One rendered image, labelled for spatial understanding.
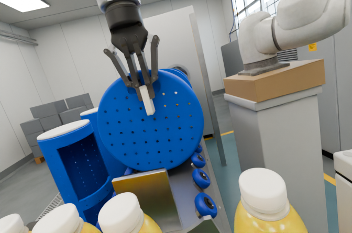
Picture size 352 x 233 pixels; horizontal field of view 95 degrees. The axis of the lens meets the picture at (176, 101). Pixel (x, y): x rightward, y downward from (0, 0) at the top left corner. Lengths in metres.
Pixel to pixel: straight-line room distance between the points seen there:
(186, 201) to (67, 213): 0.26
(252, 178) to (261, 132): 0.65
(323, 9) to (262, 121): 0.45
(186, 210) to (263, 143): 0.54
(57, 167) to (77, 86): 5.09
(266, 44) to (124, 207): 0.79
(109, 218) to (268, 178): 0.15
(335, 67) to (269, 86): 1.15
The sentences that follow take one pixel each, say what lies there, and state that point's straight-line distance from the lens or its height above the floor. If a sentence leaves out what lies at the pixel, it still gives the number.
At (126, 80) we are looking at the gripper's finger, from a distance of 0.39.
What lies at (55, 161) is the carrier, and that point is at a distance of 1.15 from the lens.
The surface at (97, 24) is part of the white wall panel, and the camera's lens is 6.04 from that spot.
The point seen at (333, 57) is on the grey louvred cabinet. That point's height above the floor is 1.00.
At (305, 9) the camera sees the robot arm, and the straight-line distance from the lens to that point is 0.78.
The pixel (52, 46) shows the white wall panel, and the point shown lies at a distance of 6.46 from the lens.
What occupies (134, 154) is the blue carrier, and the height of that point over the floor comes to 1.02.
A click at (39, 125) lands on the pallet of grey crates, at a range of 4.42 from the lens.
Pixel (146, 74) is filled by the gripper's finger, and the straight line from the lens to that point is 0.37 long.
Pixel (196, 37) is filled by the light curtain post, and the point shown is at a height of 1.47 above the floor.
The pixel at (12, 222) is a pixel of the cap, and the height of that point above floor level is 1.10.
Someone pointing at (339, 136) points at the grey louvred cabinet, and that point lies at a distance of 2.06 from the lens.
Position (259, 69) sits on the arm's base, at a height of 1.12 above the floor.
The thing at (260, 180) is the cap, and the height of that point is 1.10.
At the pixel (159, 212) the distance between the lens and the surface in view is 0.36.
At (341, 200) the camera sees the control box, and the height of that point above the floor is 1.05.
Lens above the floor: 1.21
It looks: 11 degrees down
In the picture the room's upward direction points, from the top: 14 degrees counter-clockwise
